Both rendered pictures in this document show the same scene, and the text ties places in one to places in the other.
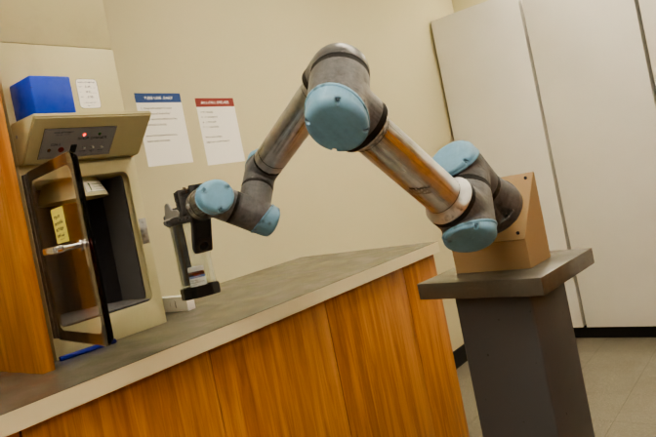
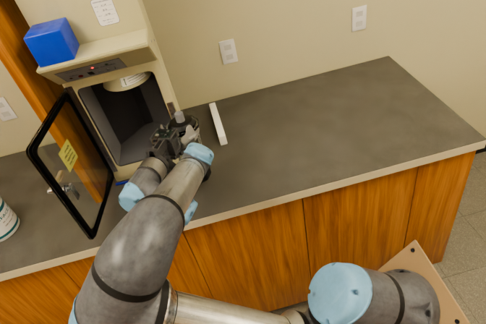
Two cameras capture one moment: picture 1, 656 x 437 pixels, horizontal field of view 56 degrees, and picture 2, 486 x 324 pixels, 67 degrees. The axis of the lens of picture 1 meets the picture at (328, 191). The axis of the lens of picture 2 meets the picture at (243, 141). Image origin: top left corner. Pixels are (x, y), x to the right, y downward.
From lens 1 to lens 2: 140 cm
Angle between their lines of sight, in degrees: 59
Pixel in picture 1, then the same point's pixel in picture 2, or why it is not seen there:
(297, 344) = (265, 218)
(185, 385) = not seen: hidden behind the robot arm
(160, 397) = not seen: hidden behind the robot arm
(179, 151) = not seen: outside the picture
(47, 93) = (43, 49)
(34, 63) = not seen: outside the picture
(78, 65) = not seen: outside the picture
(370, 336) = (350, 208)
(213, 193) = (125, 203)
